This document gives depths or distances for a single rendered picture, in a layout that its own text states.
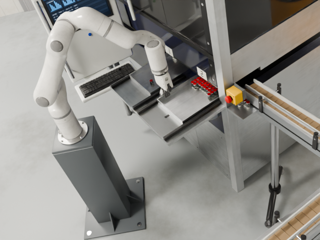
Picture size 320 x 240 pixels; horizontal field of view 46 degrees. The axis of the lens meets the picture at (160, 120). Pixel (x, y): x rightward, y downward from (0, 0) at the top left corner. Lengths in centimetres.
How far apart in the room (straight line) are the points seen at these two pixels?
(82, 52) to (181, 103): 85
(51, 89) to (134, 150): 142
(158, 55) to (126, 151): 162
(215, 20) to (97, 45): 114
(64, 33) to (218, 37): 72
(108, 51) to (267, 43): 117
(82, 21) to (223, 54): 70
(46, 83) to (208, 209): 147
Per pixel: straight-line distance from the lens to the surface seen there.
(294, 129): 200
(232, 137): 239
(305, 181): 293
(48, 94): 204
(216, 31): 186
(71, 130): 227
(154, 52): 179
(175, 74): 247
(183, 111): 220
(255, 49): 212
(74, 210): 312
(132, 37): 178
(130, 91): 244
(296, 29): 232
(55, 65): 195
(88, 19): 175
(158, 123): 218
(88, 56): 276
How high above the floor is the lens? 241
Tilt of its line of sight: 44 degrees down
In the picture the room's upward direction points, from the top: 17 degrees counter-clockwise
